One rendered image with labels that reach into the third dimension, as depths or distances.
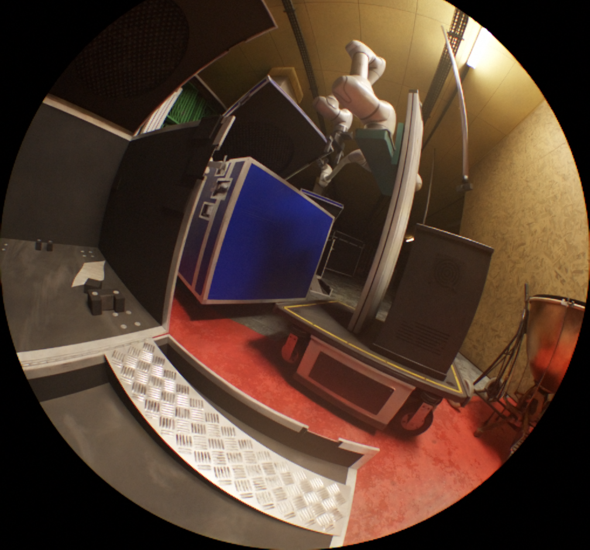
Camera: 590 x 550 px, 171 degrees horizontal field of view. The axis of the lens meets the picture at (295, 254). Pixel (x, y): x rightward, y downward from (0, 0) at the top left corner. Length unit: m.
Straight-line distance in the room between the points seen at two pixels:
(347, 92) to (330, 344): 1.07
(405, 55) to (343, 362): 3.07
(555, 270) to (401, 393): 1.96
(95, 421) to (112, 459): 0.12
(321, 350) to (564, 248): 2.29
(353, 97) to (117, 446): 1.44
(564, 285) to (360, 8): 3.25
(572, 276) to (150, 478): 2.58
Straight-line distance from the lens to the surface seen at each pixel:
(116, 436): 0.66
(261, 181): 1.10
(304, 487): 0.64
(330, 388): 0.86
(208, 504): 0.60
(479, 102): 3.38
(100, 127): 1.52
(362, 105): 1.02
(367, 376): 0.79
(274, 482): 0.60
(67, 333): 0.72
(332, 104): 1.31
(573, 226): 2.42
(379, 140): 0.96
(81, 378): 0.71
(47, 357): 0.66
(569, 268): 2.30
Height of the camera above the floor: 0.61
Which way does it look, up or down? 3 degrees down
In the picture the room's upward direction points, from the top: 19 degrees clockwise
